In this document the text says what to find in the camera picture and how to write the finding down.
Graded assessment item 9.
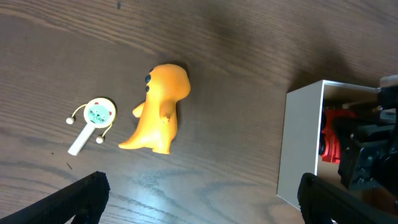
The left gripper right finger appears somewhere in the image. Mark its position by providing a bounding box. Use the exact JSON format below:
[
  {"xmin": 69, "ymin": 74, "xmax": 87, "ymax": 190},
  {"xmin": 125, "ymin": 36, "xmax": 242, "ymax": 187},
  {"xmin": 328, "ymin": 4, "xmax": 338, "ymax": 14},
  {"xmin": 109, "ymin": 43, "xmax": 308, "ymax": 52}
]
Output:
[{"xmin": 297, "ymin": 173, "xmax": 397, "ymax": 224}]

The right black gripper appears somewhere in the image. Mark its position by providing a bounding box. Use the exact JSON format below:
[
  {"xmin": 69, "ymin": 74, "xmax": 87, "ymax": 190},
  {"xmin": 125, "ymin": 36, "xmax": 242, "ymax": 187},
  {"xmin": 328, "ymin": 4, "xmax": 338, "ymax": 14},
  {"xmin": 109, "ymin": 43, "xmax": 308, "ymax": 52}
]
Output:
[{"xmin": 332, "ymin": 85, "xmax": 397, "ymax": 205}]

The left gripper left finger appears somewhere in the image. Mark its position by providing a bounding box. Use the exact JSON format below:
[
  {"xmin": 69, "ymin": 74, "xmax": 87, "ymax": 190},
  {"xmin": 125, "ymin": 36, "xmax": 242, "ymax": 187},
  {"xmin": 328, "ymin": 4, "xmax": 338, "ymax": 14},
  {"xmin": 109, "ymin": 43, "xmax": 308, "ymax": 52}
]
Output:
[{"xmin": 1, "ymin": 171, "xmax": 110, "ymax": 224}]

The red toy car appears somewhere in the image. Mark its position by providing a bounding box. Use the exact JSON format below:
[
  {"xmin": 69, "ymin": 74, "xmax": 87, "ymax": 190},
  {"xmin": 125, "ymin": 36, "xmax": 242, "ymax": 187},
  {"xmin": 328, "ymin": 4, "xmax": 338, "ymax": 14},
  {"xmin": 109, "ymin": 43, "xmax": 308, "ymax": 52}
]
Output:
[{"xmin": 318, "ymin": 109, "xmax": 356, "ymax": 164}]

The white cardboard box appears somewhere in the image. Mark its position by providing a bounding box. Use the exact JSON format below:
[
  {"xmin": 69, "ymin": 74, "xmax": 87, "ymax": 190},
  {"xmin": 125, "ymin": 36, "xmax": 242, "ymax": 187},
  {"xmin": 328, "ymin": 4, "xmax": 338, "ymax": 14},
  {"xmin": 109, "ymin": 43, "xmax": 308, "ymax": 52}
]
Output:
[{"xmin": 277, "ymin": 80, "xmax": 397, "ymax": 209}]

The small rattle drum toy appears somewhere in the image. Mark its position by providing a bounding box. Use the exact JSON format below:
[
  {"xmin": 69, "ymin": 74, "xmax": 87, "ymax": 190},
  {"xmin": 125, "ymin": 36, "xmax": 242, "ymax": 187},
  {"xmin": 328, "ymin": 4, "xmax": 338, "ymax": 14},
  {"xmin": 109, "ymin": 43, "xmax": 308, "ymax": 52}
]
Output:
[{"xmin": 65, "ymin": 97, "xmax": 117, "ymax": 156}]

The orange dinosaur toy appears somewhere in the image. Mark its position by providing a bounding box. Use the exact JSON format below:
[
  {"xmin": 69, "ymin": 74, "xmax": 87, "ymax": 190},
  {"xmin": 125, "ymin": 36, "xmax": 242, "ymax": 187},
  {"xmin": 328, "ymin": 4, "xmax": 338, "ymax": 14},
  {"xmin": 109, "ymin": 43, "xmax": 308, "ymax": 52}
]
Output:
[{"xmin": 118, "ymin": 63, "xmax": 191, "ymax": 154}]

